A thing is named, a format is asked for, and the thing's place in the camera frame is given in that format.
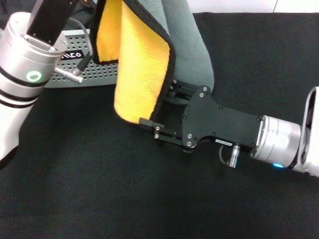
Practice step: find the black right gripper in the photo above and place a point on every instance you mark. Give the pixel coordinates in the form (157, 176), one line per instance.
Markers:
(219, 124)

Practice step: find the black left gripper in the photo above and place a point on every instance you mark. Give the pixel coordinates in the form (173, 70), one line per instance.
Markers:
(49, 20)

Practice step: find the yellow grey towel black trim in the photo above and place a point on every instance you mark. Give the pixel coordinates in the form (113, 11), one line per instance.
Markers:
(139, 74)

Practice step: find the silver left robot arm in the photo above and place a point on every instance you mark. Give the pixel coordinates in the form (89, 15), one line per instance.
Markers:
(22, 74)

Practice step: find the grey perforated plastic storage box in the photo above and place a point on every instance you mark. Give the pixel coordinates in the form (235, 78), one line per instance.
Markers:
(99, 74)

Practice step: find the black tablecloth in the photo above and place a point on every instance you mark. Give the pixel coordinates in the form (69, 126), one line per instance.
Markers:
(99, 199)

